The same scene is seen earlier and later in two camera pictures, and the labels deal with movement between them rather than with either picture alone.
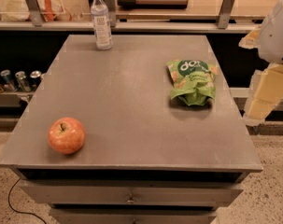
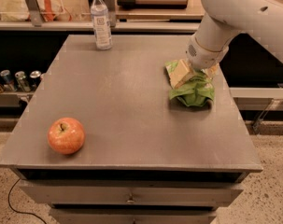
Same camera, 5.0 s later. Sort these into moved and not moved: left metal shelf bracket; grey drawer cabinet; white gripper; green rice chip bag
Moved: white gripper
Not moved: green rice chip bag; grey drawer cabinet; left metal shelf bracket
